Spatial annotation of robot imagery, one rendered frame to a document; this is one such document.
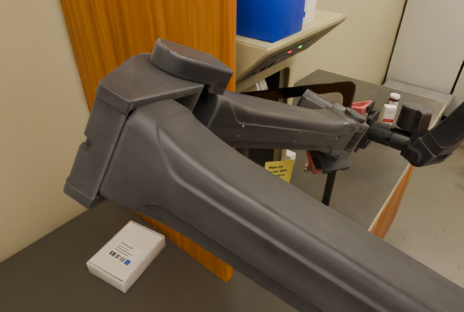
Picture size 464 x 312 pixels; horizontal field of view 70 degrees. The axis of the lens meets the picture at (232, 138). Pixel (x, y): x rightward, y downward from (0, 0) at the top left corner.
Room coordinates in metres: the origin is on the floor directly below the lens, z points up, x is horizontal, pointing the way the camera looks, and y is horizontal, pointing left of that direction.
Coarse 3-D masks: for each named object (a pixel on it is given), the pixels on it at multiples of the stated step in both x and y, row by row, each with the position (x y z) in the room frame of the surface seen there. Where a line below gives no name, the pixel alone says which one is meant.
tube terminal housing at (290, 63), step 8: (296, 56) 0.85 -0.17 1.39; (280, 64) 0.79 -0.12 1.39; (288, 64) 0.82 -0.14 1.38; (264, 72) 0.73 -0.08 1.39; (272, 72) 0.76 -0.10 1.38; (288, 72) 0.86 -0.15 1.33; (248, 80) 0.68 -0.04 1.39; (256, 80) 0.71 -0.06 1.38; (280, 80) 0.84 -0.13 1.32; (288, 80) 0.83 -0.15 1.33; (240, 88) 0.66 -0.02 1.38
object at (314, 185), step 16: (256, 96) 0.62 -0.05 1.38; (272, 96) 0.63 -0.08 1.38; (288, 96) 0.64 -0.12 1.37; (336, 96) 0.67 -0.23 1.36; (352, 96) 0.68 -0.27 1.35; (256, 160) 0.62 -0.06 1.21; (272, 160) 0.63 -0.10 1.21; (304, 160) 0.65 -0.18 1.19; (304, 176) 0.65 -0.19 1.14; (320, 176) 0.67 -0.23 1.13; (304, 192) 0.66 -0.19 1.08; (320, 192) 0.67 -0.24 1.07
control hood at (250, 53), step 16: (320, 16) 0.75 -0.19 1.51; (336, 16) 0.75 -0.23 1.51; (304, 32) 0.63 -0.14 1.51; (320, 32) 0.71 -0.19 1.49; (240, 48) 0.56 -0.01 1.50; (256, 48) 0.54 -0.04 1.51; (272, 48) 0.54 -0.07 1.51; (288, 48) 0.62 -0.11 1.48; (304, 48) 0.79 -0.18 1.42; (240, 64) 0.56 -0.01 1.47; (256, 64) 0.55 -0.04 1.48; (240, 80) 0.60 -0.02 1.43
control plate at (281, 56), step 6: (306, 42) 0.69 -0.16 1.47; (294, 48) 0.66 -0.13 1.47; (300, 48) 0.73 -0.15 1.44; (282, 54) 0.63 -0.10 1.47; (288, 54) 0.68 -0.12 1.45; (270, 60) 0.60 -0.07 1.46; (276, 60) 0.65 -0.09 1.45; (282, 60) 0.72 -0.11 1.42; (258, 66) 0.58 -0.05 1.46; (264, 66) 0.63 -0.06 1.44; (252, 72) 0.60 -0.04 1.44; (258, 72) 0.65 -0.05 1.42; (246, 78) 0.62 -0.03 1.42
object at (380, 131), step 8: (376, 112) 0.79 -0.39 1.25; (368, 120) 0.77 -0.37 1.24; (376, 120) 0.80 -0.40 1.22; (368, 128) 0.76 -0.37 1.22; (376, 128) 0.76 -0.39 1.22; (384, 128) 0.75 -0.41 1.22; (392, 128) 0.75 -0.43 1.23; (368, 136) 0.76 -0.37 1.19; (376, 136) 0.75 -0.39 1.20; (384, 136) 0.74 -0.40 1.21; (368, 144) 0.78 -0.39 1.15; (384, 144) 0.74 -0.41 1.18
